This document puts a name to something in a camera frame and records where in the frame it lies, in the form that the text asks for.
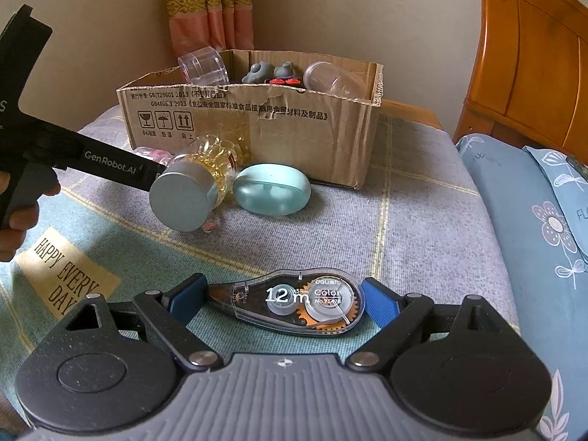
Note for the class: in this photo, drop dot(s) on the person's left hand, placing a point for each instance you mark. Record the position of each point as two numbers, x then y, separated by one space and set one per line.
14 243

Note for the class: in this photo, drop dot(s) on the grey toy figure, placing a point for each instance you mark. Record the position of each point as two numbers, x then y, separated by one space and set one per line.
257 73

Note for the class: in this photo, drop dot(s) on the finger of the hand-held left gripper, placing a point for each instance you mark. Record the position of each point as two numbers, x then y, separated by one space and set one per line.
149 172

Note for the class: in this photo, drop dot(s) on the dark blue toy car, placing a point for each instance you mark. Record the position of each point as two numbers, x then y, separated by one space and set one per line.
285 81

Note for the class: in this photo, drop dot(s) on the small pink clear jar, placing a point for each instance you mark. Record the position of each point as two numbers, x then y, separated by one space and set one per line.
151 156

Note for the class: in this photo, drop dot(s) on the brown cardboard box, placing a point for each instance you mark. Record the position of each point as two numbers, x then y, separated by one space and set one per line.
298 147

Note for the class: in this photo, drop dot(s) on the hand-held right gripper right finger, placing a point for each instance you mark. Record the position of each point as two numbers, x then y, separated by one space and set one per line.
379 303

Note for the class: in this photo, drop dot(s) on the wooden bed headboard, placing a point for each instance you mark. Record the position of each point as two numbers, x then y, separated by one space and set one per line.
528 55

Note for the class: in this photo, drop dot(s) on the pink patterned curtain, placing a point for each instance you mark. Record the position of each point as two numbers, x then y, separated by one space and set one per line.
206 9

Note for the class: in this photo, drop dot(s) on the amber bottle with silver cap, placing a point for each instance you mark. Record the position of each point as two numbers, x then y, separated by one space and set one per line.
183 193

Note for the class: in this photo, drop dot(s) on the blue floral pillow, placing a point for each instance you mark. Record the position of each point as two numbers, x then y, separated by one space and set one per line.
560 202

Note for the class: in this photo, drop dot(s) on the small clear plastic jar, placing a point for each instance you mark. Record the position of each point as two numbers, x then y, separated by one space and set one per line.
202 66

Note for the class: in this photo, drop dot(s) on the checked printed blanket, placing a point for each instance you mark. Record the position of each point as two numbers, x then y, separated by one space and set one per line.
413 239

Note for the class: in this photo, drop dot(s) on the large clear jar red label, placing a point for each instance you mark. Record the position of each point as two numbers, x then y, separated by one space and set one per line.
335 80

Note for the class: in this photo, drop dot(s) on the blue floral bed sheet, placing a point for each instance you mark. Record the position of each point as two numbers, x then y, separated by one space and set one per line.
505 239

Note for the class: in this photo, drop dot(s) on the small pink bead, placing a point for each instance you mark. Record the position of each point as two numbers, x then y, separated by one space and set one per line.
210 226

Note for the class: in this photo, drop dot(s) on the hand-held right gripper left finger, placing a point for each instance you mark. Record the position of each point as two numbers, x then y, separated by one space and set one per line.
186 301

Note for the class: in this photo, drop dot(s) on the teal oval case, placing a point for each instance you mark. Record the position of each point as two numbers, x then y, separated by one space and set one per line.
271 190

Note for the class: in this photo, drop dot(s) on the clear correction tape dispenser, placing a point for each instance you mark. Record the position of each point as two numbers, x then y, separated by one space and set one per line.
294 298

